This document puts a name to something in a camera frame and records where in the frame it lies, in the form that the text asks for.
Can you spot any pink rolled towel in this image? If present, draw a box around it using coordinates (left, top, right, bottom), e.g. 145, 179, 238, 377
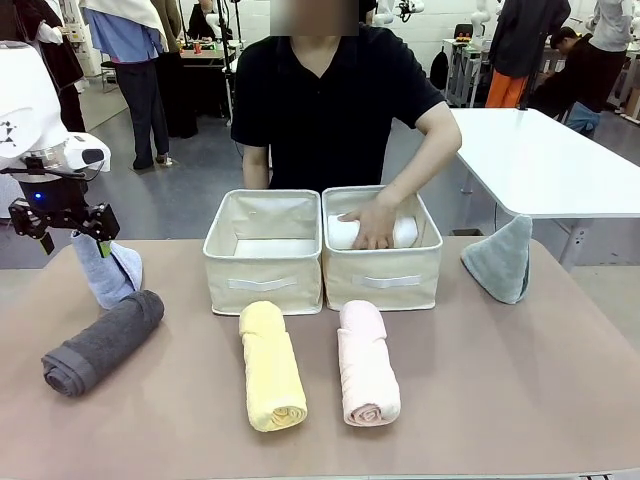
335, 299, 403, 428

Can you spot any person's torso black shirt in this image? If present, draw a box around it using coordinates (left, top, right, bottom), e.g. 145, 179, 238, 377
230, 21, 451, 192

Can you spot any cluttered background work table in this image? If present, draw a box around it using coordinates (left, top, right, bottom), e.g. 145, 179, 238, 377
178, 38, 238, 120

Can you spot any light blue cone towel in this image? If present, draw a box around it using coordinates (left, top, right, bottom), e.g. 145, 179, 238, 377
69, 231, 145, 309

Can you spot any grey-green cone towel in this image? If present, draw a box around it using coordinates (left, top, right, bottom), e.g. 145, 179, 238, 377
459, 213, 534, 306

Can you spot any white towel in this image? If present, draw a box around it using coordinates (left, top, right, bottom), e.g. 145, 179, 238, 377
325, 211, 421, 252

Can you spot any person's left forearm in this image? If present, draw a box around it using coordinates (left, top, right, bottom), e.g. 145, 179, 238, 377
383, 107, 464, 205

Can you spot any white table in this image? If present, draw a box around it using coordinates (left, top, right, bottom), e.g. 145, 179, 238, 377
446, 106, 640, 274

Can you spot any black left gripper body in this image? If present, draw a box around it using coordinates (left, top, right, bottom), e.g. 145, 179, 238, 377
19, 156, 89, 222

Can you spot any dark grey towel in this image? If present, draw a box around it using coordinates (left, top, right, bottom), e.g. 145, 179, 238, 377
40, 289, 166, 399

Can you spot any bystander in dark coat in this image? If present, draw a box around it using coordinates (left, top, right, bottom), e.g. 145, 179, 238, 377
13, 0, 87, 134

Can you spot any bystander in blue shirt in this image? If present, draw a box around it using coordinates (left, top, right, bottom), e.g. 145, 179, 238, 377
79, 0, 172, 172

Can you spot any seated bystander in black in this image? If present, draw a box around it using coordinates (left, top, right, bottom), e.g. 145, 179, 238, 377
528, 26, 627, 135

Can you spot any bystander in orange trousers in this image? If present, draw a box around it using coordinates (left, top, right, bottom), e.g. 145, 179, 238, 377
483, 0, 572, 109

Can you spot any bystander in grey top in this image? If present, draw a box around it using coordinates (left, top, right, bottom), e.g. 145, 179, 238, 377
583, 0, 637, 53

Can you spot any person's left hand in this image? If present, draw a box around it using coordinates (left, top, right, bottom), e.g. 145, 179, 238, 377
344, 191, 402, 252

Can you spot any yellow towel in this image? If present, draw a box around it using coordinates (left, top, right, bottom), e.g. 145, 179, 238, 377
238, 300, 309, 433

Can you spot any beige fabric storage box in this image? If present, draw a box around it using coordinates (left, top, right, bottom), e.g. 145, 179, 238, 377
321, 185, 444, 313
202, 188, 324, 317

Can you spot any person's right forearm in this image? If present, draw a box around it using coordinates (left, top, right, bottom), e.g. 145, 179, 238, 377
241, 143, 274, 191

